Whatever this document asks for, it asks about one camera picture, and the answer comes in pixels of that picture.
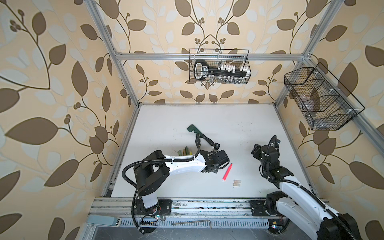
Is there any pink highlighter pen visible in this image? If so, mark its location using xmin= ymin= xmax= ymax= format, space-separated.
xmin=222 ymin=164 xmax=233 ymax=181

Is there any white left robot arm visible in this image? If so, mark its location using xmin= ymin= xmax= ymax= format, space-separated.
xmin=133 ymin=150 xmax=230 ymax=209

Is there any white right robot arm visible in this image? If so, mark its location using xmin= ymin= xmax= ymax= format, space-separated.
xmin=251 ymin=144 xmax=361 ymax=240

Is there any green pipe wrench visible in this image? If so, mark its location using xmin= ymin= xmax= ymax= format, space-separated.
xmin=187 ymin=124 xmax=206 ymax=139

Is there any metal hex key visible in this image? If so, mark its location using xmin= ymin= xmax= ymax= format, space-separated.
xmin=172 ymin=220 xmax=213 ymax=229

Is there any black socket set holder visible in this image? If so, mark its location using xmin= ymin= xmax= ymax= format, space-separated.
xmin=192 ymin=60 xmax=251 ymax=83

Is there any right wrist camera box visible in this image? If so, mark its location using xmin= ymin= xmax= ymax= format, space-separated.
xmin=269 ymin=136 xmax=281 ymax=151

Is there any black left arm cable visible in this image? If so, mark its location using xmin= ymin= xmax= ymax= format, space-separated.
xmin=121 ymin=133 xmax=218 ymax=190

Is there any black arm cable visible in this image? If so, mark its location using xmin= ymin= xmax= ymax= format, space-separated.
xmin=121 ymin=133 xmax=218 ymax=190
xmin=259 ymin=134 xmax=358 ymax=240

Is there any black wire basket right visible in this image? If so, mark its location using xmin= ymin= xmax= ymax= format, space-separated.
xmin=284 ymin=62 xmax=366 ymax=131

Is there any black wire basket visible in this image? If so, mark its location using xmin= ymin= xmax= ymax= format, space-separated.
xmin=284 ymin=62 xmax=366 ymax=131
xmin=189 ymin=48 xmax=252 ymax=85

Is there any black wire basket centre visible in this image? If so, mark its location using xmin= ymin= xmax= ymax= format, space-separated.
xmin=189 ymin=48 xmax=252 ymax=85

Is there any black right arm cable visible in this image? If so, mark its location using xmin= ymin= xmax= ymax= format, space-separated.
xmin=259 ymin=134 xmax=358 ymax=240

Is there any aluminium frame rail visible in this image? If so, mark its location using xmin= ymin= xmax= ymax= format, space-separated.
xmin=86 ymin=1 xmax=384 ymax=202

